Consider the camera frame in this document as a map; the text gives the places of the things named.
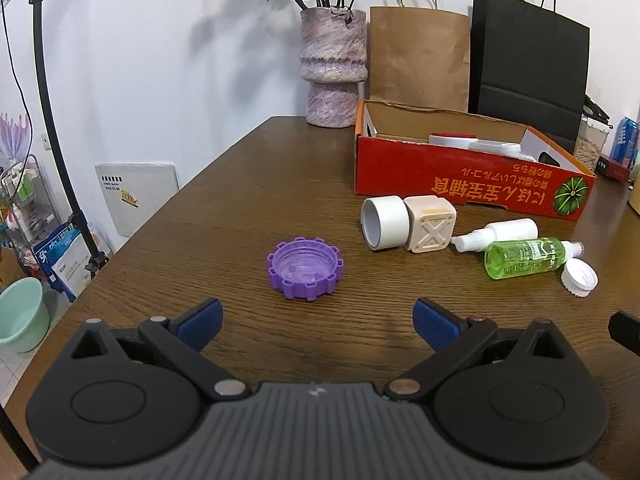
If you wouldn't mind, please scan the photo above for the purple flower decoration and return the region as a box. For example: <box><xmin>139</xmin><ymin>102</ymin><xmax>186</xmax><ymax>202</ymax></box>
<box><xmin>0</xmin><ymin>112</ymin><xmax>32</xmax><ymax>162</ymax></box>

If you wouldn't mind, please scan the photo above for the black paper bag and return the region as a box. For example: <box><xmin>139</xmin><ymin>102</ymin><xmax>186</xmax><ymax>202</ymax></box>
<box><xmin>467</xmin><ymin>0</ymin><xmax>591</xmax><ymax>157</ymax></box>

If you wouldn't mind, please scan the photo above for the red cardboard box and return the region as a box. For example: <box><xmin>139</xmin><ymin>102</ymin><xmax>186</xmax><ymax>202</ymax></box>
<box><xmin>354</xmin><ymin>98</ymin><xmax>598</xmax><ymax>222</ymax></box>

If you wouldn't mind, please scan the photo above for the clear seed container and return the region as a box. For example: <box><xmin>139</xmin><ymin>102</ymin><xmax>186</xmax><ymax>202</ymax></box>
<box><xmin>572</xmin><ymin>97</ymin><xmax>613</xmax><ymax>172</ymax></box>

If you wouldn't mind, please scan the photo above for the brown paper bag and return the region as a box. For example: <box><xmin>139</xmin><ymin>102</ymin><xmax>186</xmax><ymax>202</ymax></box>
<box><xmin>369</xmin><ymin>0</ymin><xmax>471</xmax><ymax>114</ymax></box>

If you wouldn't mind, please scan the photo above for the green plastic basin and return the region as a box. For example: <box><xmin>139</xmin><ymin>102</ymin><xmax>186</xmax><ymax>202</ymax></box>
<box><xmin>0</xmin><ymin>276</ymin><xmax>51</xmax><ymax>354</ymax></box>

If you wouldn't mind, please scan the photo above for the dark red small box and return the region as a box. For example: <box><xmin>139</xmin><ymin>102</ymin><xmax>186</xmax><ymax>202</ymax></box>
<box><xmin>597</xmin><ymin>154</ymin><xmax>634</xmax><ymax>181</ymax></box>

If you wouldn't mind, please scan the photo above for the black light stand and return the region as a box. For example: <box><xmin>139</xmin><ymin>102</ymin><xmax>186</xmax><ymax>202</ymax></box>
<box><xmin>32</xmin><ymin>0</ymin><xmax>110</xmax><ymax>282</ymax></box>

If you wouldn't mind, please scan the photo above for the purple ridged lid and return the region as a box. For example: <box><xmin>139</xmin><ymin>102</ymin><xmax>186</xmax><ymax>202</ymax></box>
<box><xmin>266</xmin><ymin>236</ymin><xmax>345</xmax><ymax>302</ymax></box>

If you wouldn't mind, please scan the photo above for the white tape roll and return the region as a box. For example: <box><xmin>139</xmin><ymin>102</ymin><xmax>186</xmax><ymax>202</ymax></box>
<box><xmin>361</xmin><ymin>195</ymin><xmax>412</xmax><ymax>252</ymax></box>

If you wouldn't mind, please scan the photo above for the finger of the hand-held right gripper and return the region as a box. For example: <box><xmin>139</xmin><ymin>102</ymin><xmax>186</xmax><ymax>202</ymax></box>
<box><xmin>607</xmin><ymin>310</ymin><xmax>640</xmax><ymax>357</ymax></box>

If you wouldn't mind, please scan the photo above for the blue and white package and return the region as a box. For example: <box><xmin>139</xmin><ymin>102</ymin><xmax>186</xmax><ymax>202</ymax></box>
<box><xmin>32</xmin><ymin>222</ymin><xmax>114</xmax><ymax>304</ymax></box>

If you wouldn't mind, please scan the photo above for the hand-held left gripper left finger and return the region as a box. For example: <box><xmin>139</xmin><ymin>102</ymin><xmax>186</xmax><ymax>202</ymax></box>
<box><xmin>70</xmin><ymin>298</ymin><xmax>251</xmax><ymax>401</ymax></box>

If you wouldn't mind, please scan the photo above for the wire storage rack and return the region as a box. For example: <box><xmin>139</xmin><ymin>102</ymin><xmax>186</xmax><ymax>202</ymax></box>
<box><xmin>0</xmin><ymin>154</ymin><xmax>57</xmax><ymax>242</ymax></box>

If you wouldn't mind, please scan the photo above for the pink mottled vase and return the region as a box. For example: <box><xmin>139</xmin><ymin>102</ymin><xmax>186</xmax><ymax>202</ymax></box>
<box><xmin>299</xmin><ymin>7</ymin><xmax>369</xmax><ymax>129</ymax></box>

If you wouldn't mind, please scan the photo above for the green transparent spray bottle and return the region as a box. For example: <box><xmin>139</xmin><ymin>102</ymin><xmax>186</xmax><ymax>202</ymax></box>
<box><xmin>484</xmin><ymin>237</ymin><xmax>585</xmax><ymax>281</ymax></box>

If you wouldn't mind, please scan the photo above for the blue packet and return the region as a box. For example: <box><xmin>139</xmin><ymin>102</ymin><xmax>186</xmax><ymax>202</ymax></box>
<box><xmin>612</xmin><ymin>117</ymin><xmax>640</xmax><ymax>171</ymax></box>

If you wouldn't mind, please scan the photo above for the beige plastic cube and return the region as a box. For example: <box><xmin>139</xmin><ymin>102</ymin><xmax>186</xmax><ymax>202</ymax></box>
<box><xmin>403</xmin><ymin>195</ymin><xmax>458</xmax><ymax>255</ymax></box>

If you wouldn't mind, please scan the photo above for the white spray bottle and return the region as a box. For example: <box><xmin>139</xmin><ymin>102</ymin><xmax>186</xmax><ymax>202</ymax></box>
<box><xmin>450</xmin><ymin>218</ymin><xmax>540</xmax><ymax>254</ymax></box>

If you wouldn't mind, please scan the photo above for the white ribbed cap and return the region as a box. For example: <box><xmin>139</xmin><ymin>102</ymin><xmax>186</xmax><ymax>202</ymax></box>
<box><xmin>560</xmin><ymin>258</ymin><xmax>600</xmax><ymax>300</ymax></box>

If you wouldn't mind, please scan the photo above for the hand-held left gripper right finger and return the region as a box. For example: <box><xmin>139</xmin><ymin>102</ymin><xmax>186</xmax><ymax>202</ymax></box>
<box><xmin>384</xmin><ymin>297</ymin><xmax>571</xmax><ymax>401</ymax></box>

